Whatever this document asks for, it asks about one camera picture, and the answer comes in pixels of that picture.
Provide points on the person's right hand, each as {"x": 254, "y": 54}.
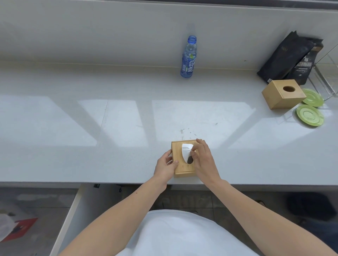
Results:
{"x": 206, "y": 163}

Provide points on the person's left hand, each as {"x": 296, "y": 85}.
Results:
{"x": 163, "y": 170}

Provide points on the person's left thumb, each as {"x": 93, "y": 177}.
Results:
{"x": 174, "y": 164}

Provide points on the person's right thumb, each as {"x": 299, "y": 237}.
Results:
{"x": 194, "y": 155}

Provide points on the white tissue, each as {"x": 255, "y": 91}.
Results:
{"x": 186, "y": 151}

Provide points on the wooden tissue box with tissue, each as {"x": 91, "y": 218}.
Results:
{"x": 182, "y": 168}

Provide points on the person's right forearm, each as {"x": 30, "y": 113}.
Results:
{"x": 264, "y": 219}

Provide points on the person's left forearm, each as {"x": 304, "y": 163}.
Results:
{"x": 116, "y": 219}

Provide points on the person's white shirt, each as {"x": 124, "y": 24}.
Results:
{"x": 182, "y": 234}

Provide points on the blue plastic drink bottle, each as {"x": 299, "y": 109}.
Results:
{"x": 188, "y": 59}

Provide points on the empty wooden tissue box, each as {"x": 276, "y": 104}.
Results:
{"x": 281, "y": 96}

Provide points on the green saucer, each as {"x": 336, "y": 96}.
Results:
{"x": 314, "y": 97}
{"x": 309, "y": 115}

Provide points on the dark stool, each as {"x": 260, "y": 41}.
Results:
{"x": 311, "y": 207}

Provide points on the large black foil bag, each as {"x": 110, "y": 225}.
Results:
{"x": 284, "y": 58}

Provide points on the black bag with white print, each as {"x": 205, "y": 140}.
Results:
{"x": 305, "y": 67}

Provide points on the clear acrylic rack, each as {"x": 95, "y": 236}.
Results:
{"x": 323, "y": 76}

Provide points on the red paper bag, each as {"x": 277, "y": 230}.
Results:
{"x": 21, "y": 228}

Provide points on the white plastic bag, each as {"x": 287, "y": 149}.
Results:
{"x": 6, "y": 224}

